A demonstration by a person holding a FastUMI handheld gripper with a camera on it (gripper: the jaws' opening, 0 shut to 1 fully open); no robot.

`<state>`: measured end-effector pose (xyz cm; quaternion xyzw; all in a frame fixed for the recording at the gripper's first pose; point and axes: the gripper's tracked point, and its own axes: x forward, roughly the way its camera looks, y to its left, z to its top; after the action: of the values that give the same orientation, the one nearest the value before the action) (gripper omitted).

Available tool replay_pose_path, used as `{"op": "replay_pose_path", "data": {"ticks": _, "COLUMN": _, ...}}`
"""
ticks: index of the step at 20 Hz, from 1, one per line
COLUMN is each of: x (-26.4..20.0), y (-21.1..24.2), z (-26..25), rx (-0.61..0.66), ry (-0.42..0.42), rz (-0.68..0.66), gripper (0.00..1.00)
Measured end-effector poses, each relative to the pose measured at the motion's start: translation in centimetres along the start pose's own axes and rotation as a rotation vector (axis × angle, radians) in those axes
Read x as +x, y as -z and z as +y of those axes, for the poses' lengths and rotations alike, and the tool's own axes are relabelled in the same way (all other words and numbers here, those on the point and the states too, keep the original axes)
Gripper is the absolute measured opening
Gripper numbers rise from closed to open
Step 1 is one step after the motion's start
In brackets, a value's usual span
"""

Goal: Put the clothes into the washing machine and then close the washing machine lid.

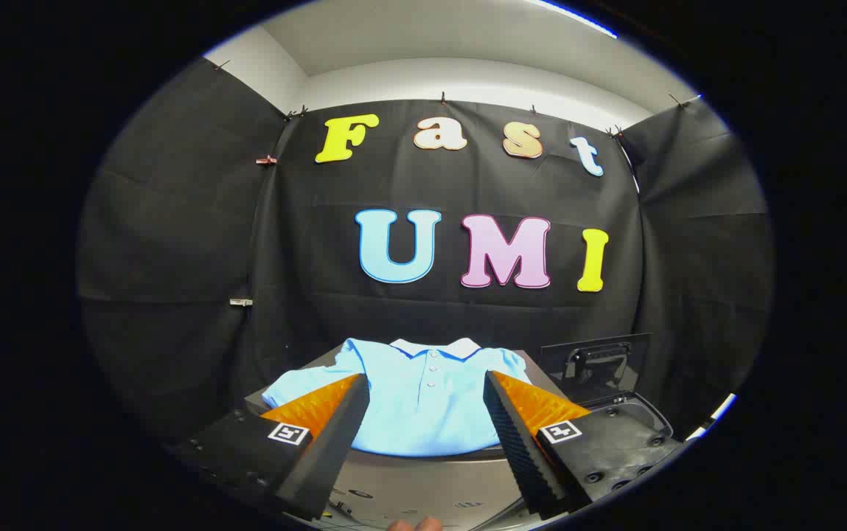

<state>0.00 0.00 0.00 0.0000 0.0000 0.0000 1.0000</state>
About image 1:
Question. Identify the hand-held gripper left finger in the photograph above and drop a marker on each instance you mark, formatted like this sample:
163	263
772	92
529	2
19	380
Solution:
335	442

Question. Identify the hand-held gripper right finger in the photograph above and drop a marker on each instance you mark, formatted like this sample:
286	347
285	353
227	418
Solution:
515	442

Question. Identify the light blue polo shirt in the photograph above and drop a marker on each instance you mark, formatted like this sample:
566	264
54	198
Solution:
423	398

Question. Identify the silver spring clip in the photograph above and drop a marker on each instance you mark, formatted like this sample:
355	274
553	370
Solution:
240	302

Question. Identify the copper spring clip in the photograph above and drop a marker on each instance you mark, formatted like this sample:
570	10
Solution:
266	160

